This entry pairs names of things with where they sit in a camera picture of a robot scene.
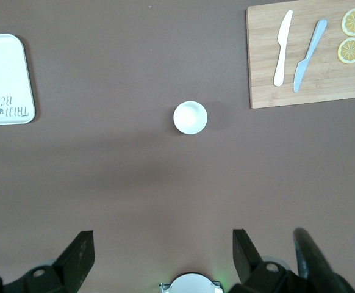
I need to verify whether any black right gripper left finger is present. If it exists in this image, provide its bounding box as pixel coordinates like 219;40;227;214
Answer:
0;230;96;293

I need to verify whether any white plastic knife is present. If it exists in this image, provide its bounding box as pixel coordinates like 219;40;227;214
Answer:
273;9;294;87

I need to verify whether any white paper cup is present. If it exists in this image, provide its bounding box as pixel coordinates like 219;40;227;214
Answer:
173;100;209;136

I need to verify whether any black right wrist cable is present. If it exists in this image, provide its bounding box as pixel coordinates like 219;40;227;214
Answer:
293;227;355;293

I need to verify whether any yellow lemon slice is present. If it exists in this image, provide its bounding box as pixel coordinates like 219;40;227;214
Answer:
336;37;355;65
341;7;355;37

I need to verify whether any wooden cutting board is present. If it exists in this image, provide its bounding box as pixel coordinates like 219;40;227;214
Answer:
245;0;355;110

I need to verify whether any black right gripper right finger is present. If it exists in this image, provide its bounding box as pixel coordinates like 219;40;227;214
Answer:
232;228;303;293

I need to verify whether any cream bear print tray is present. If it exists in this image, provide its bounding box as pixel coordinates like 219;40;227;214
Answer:
0;33;37;127

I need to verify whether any grey plastic knife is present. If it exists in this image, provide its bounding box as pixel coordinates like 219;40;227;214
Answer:
292;18;329;93

